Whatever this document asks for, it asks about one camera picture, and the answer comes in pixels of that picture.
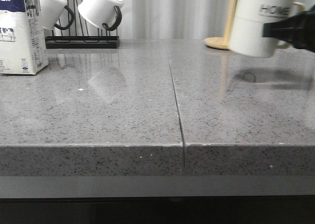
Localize black wire mug rack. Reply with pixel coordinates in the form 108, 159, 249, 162
44, 0, 120, 49

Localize white mug black handle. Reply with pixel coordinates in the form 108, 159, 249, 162
78, 0, 124, 32
39, 0, 75, 30

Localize wooden mug tree stand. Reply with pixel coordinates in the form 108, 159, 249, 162
204, 0, 237, 50

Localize white mug black handle right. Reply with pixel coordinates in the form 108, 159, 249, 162
78, 0, 124, 32

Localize cream HOME mug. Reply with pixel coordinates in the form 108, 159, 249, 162
228, 0, 305, 58

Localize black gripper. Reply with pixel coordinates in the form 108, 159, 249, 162
262, 5, 315, 52

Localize white mug black handle left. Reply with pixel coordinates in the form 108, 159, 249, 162
39, 0, 75, 30

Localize whole milk carton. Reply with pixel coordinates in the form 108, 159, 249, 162
0, 0, 48, 75

